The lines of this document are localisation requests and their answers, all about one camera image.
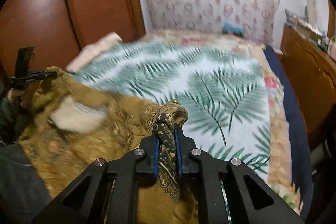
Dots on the gold brown patterned scarf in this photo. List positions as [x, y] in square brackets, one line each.
[73, 125]

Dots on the palm leaf print blanket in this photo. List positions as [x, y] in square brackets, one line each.
[224, 94]

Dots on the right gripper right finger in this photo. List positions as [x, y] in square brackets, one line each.
[228, 191]

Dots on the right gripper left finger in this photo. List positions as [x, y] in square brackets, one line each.
[106, 191]

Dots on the wooden slatted wardrobe door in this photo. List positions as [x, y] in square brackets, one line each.
[60, 29]

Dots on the beige folded cloth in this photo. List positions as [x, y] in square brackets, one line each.
[91, 51]

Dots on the person's left hand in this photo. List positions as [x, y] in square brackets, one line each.
[16, 97]

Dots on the blue item on box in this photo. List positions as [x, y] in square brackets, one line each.
[230, 29]

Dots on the floral bedspread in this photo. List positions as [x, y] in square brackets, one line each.
[279, 177]

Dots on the wooden sideboard cabinet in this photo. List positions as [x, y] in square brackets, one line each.
[311, 73]

